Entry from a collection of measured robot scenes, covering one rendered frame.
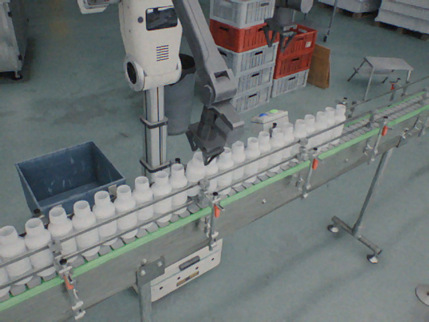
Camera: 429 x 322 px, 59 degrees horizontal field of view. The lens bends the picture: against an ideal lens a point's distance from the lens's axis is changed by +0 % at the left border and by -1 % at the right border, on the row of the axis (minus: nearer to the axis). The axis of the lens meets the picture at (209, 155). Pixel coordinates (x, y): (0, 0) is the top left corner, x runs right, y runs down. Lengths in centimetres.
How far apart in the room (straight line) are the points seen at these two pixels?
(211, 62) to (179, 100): 236
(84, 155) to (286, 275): 137
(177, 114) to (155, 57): 177
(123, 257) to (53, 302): 21
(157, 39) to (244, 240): 145
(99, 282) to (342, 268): 170
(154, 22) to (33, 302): 105
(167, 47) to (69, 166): 64
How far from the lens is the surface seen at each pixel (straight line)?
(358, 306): 241
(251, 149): 128
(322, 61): 462
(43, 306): 115
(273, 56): 397
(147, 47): 158
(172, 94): 324
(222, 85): 92
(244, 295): 227
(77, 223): 104
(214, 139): 103
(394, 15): 778
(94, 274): 114
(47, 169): 167
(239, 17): 345
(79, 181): 176
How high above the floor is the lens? 184
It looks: 35 degrees down
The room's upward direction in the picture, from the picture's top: 4 degrees clockwise
